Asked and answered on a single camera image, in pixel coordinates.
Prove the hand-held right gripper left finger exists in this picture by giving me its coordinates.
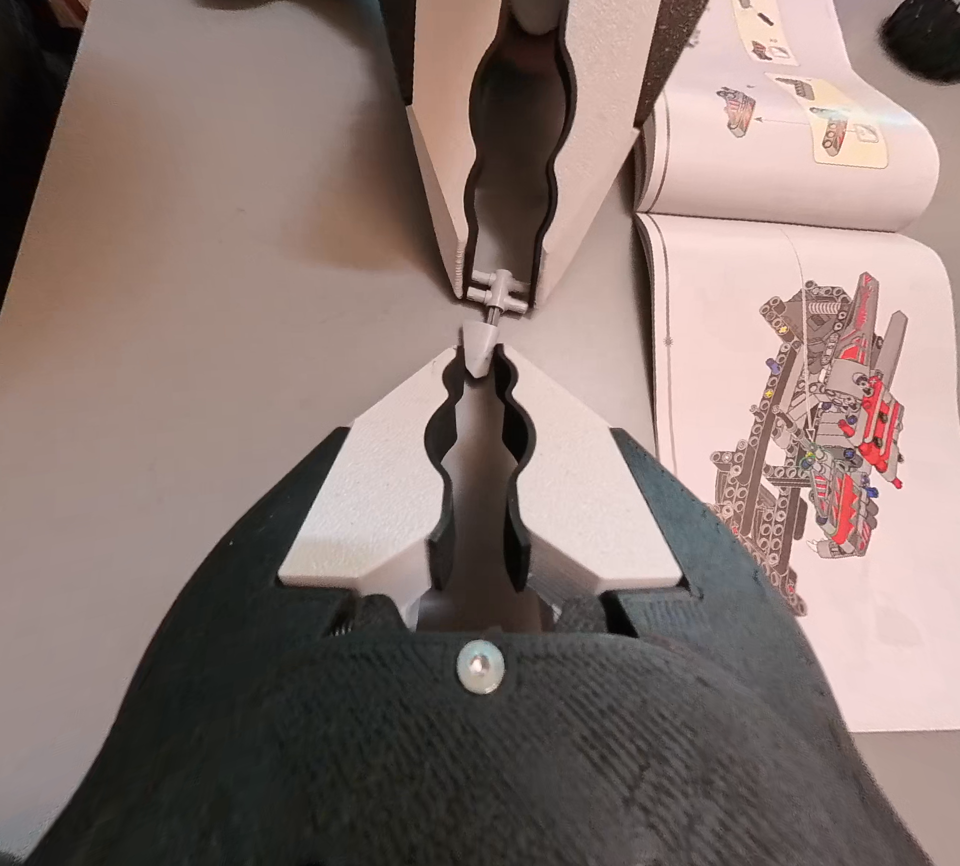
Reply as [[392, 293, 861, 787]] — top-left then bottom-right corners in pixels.
[[277, 347, 470, 633]]

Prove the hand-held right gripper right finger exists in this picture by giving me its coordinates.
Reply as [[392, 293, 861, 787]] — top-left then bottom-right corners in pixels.
[[487, 344, 685, 631]]

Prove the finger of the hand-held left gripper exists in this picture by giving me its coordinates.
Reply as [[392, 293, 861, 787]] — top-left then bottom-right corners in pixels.
[[408, 0, 519, 302], [528, 0, 674, 314]]

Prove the grey toy cone piece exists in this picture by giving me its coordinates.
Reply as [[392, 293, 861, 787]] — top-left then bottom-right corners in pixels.
[[459, 322, 502, 380]]

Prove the grey toy cross connector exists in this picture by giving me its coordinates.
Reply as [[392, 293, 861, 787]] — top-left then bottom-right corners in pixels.
[[465, 269, 531, 318]]

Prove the grey desk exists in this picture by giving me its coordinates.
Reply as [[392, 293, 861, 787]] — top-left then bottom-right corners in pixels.
[[0, 0, 960, 866]]

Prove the open toy instruction booklet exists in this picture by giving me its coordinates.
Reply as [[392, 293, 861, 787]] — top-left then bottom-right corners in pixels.
[[632, 0, 960, 732]]

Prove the wooden furniture piece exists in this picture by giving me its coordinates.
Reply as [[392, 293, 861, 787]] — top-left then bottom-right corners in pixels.
[[43, 0, 96, 32]]

